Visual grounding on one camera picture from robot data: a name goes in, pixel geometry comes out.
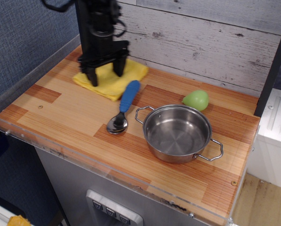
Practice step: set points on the clear acrylic table guard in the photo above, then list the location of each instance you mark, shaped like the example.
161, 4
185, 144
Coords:
64, 119

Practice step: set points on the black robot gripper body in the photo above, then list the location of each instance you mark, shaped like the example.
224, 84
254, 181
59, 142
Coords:
99, 24

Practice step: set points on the stainless steel pot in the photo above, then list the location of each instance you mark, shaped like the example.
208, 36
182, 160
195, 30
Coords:
177, 133

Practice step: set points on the yellow object bottom left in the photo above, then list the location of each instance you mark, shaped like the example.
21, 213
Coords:
18, 221

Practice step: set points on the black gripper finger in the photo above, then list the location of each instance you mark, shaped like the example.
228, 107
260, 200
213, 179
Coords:
118, 65
91, 75

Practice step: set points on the yellow towel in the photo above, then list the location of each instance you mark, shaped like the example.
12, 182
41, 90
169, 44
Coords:
110, 85

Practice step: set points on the blue handled metal spoon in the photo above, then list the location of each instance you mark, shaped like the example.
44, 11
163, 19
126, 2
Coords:
119, 122

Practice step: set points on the green plastic pear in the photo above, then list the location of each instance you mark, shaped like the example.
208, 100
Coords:
197, 99

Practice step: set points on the black vertical post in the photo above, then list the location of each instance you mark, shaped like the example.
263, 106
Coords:
269, 83

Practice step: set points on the white cabinet right side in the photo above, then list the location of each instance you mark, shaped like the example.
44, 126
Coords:
265, 159

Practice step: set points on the silver dispenser button panel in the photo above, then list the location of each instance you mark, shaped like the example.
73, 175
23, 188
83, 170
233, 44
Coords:
106, 212

